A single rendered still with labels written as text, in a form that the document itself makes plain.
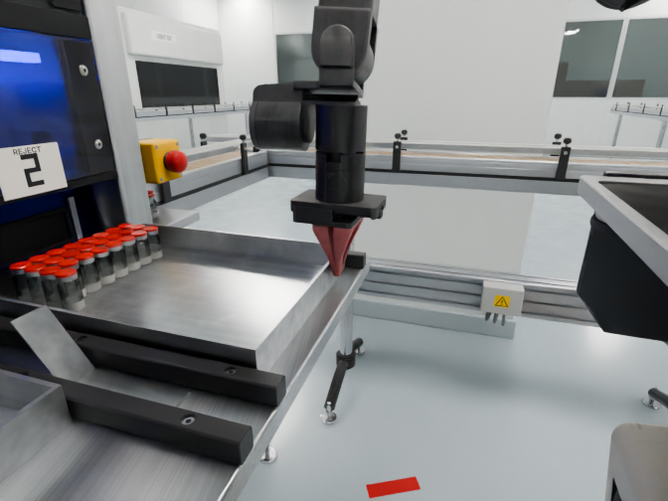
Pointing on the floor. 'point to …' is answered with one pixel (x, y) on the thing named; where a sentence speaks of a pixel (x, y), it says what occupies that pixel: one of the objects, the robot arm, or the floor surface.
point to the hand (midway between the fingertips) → (338, 268)
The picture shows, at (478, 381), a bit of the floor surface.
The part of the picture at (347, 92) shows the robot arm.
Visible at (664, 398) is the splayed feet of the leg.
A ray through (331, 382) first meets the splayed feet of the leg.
